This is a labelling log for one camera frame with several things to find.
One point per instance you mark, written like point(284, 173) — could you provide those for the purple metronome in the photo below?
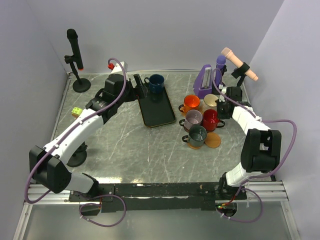
point(204, 82)

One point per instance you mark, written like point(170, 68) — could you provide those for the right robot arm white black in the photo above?
point(261, 150)

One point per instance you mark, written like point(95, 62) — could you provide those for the cream mug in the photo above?
point(209, 102)

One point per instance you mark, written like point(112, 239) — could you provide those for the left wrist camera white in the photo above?
point(116, 68)

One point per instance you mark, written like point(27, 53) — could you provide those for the blue mug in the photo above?
point(155, 83)

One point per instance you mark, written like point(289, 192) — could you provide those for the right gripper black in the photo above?
point(220, 116)

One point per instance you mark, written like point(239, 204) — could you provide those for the red mug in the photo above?
point(211, 121)

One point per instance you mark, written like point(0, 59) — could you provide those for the black serving tray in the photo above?
point(156, 109)

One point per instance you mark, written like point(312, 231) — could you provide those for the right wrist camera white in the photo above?
point(223, 90)

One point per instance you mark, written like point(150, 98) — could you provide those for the left black microphone stand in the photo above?
point(80, 85)

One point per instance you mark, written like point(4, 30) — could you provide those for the dark green mug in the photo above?
point(196, 136)

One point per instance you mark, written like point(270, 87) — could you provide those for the colourful toy block figure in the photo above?
point(76, 112)

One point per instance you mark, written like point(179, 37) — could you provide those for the light wood coaster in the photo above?
point(212, 140)
point(193, 147)

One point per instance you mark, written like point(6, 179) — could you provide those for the orange mug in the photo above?
point(190, 102)

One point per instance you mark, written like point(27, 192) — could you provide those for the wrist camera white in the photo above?
point(223, 90)
point(116, 68)

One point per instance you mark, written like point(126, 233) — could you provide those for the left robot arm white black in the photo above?
point(48, 164)

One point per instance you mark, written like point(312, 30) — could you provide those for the black round stand base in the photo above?
point(79, 156)

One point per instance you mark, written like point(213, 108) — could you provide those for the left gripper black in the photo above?
point(141, 91)

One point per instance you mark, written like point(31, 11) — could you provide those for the lilac mug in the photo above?
point(192, 118)

